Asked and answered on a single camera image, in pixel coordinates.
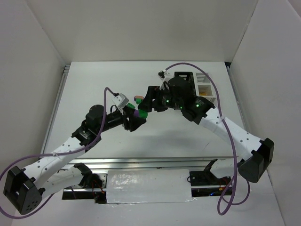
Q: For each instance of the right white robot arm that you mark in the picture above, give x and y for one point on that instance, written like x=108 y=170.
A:
x=252 y=154

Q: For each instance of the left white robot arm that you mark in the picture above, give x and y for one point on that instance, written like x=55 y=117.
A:
x=26 y=187

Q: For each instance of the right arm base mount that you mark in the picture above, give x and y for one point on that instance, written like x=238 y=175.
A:
x=205 y=184

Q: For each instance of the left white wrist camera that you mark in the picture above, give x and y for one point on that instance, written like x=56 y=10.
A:
x=120 y=101

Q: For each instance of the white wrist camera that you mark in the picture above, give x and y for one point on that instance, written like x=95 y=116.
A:
x=165 y=76
x=120 y=101

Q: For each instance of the purple printed lego brick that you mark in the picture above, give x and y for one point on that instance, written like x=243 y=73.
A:
x=138 y=97

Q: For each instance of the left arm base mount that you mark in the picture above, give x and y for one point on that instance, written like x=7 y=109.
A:
x=92 y=186

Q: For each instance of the purple rounded lego brick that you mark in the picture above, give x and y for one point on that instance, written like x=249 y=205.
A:
x=136 y=113

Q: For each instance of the green square lego brick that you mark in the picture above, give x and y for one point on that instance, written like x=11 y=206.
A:
x=130 y=106

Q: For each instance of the green rounded lego brick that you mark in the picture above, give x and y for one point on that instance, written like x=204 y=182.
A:
x=143 y=114

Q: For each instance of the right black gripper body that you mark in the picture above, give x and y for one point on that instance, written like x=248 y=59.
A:
x=155 y=98

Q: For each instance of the black slotted container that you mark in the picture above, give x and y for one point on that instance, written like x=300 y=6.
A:
x=187 y=76

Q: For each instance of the small green lego brick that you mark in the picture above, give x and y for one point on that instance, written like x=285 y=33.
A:
x=138 y=101

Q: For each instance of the white taped cover panel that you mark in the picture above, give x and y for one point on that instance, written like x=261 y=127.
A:
x=148 y=186

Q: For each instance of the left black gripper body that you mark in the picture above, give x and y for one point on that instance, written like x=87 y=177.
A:
x=128 y=120

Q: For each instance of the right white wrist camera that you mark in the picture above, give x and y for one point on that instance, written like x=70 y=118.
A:
x=165 y=76

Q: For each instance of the white slotted container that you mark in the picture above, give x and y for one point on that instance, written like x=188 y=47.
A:
x=203 y=85

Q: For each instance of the aluminium frame rail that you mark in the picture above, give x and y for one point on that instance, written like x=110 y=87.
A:
x=193 y=163

